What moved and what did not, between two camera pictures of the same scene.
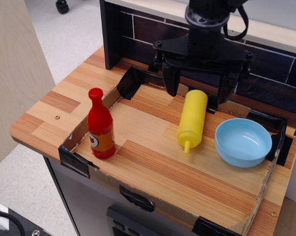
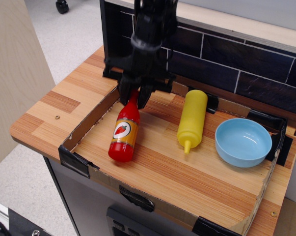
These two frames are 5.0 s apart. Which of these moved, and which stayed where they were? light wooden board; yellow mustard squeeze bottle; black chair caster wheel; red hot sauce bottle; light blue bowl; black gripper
Moved: black gripper; red hot sauce bottle
Stayed: light blue bowl; yellow mustard squeeze bottle; light wooden board; black chair caster wheel
